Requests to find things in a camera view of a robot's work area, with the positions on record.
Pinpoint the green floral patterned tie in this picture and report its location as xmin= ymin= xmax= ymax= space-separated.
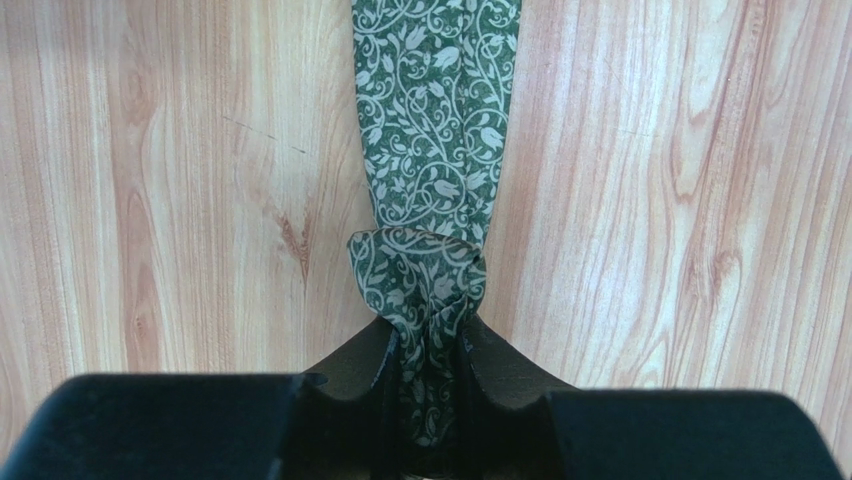
xmin=348 ymin=0 xmax=522 ymax=449

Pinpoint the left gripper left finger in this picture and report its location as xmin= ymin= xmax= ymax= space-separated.
xmin=1 ymin=319 xmax=399 ymax=479

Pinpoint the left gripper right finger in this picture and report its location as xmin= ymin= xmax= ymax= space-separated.
xmin=459 ymin=319 xmax=841 ymax=479

